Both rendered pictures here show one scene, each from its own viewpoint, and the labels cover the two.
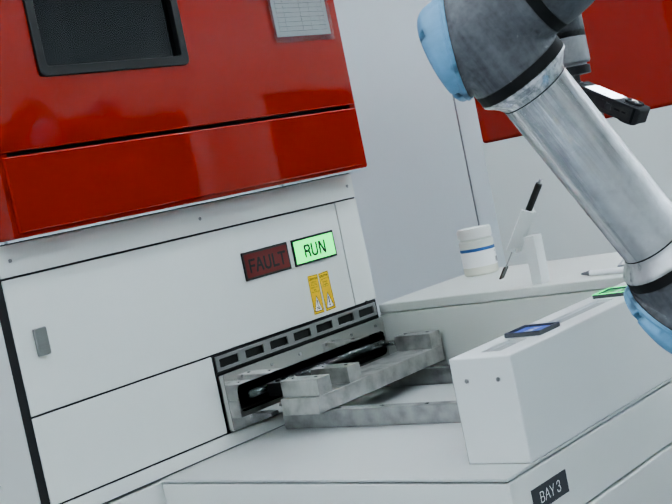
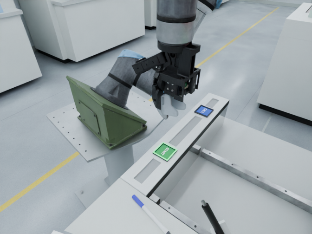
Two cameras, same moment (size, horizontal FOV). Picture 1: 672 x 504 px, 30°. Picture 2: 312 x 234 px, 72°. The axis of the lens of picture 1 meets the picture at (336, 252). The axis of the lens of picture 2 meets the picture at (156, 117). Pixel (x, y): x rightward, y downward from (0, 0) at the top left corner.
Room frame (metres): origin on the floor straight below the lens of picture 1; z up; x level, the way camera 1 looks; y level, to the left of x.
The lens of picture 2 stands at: (2.33, -0.45, 1.46)
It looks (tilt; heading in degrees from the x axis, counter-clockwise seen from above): 39 degrees down; 178
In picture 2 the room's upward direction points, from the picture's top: straight up
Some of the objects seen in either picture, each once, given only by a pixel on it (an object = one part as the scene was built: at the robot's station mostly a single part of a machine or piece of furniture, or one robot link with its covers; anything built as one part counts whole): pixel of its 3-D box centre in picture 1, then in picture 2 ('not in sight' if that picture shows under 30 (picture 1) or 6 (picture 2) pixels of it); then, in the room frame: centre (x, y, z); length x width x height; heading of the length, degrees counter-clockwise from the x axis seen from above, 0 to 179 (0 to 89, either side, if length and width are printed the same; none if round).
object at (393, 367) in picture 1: (367, 378); not in sight; (2.15, -0.01, 0.87); 0.36 x 0.08 x 0.03; 140
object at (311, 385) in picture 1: (306, 385); not in sight; (2.03, 0.09, 0.89); 0.08 x 0.03 x 0.03; 50
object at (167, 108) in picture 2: not in sight; (168, 109); (1.90, -0.40, 1.14); 0.06 x 0.03 x 0.09; 50
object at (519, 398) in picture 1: (588, 358); (184, 144); (1.78, -0.32, 0.89); 0.55 x 0.09 x 0.14; 140
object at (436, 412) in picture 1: (406, 413); (269, 186); (1.93, -0.06, 0.84); 0.50 x 0.02 x 0.03; 50
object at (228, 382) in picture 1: (310, 370); not in sight; (2.19, 0.09, 0.89); 0.44 x 0.02 x 0.10; 140
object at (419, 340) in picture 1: (417, 340); not in sight; (2.28, -0.11, 0.89); 0.08 x 0.03 x 0.03; 50
